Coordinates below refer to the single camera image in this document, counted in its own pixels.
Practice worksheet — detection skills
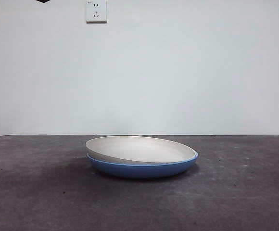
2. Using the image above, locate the white round plate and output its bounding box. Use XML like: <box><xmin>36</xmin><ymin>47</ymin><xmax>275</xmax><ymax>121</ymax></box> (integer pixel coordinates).
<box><xmin>85</xmin><ymin>135</ymin><xmax>198</xmax><ymax>167</ymax></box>

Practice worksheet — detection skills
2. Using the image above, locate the blue round plate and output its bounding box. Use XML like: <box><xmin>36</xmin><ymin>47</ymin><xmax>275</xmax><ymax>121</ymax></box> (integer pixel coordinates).
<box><xmin>87</xmin><ymin>151</ymin><xmax>199</xmax><ymax>179</ymax></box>

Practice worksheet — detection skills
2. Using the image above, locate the white wall socket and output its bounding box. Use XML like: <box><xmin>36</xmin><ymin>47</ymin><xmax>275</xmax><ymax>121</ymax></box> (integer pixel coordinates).
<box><xmin>86</xmin><ymin>0</ymin><xmax>108</xmax><ymax>24</ymax></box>

